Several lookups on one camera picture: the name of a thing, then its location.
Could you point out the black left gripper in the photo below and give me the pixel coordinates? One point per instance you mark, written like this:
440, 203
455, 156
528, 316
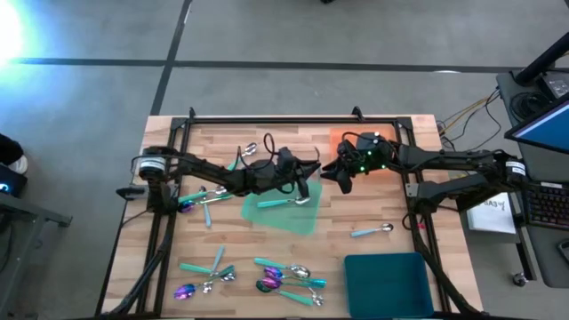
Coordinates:
278, 178

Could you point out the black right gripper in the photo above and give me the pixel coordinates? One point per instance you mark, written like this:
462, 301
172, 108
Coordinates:
369, 160

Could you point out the translucent green plastic bin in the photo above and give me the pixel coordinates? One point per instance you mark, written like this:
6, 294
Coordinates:
289, 220

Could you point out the iridescent purple metal spoon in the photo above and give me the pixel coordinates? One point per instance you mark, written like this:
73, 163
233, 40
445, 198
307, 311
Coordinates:
272, 272
270, 283
184, 291
186, 206

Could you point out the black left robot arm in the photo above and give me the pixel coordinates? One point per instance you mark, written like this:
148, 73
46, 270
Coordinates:
200, 169

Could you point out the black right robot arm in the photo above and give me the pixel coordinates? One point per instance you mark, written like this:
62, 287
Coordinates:
444, 157

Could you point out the dark teal plastic bin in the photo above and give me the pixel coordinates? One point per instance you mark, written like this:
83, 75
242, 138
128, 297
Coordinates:
387, 286

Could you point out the white paper sheet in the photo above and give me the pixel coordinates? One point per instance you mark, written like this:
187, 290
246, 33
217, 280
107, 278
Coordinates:
489, 218

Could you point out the black caster wheel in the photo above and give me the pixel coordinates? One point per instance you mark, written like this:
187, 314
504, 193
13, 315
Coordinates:
519, 280

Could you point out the black keyboard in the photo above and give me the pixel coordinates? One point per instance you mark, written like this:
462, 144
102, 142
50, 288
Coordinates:
549, 206

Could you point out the computer monitor with blue screen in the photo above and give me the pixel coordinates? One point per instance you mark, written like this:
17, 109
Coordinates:
547, 129

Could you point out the black power box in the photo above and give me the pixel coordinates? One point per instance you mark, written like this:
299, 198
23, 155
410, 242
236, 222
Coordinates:
558, 86

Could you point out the black pole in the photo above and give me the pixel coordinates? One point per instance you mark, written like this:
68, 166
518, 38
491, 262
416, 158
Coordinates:
544, 58

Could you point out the black side stand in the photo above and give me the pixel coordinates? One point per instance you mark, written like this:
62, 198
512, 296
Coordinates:
26, 213

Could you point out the person's foot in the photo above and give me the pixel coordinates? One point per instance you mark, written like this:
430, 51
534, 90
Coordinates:
20, 165

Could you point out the black box with blue light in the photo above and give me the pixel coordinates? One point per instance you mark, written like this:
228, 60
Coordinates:
13, 182

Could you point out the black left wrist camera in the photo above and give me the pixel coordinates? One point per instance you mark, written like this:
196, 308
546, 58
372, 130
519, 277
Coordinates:
286, 156

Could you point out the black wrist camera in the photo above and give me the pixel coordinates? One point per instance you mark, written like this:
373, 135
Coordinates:
369, 141
286, 156

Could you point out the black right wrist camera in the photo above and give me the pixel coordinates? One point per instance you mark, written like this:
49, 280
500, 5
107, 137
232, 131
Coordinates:
369, 141

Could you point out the black clamp bracket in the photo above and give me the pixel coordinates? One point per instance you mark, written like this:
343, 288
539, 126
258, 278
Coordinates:
131, 192

